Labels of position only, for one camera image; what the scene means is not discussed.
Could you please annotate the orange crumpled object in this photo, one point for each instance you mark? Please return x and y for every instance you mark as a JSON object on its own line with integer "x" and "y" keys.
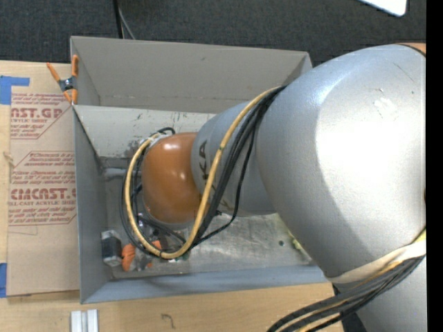
{"x": 128, "y": 256}

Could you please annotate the black and silver block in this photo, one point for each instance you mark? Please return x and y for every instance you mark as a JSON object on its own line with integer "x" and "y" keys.
{"x": 110, "y": 249}

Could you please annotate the brown cardboard board, red print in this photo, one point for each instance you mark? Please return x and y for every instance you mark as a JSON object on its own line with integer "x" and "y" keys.
{"x": 41, "y": 247}

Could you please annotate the grey metal bin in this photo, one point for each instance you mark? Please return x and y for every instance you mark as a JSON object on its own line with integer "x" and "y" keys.
{"x": 180, "y": 71}

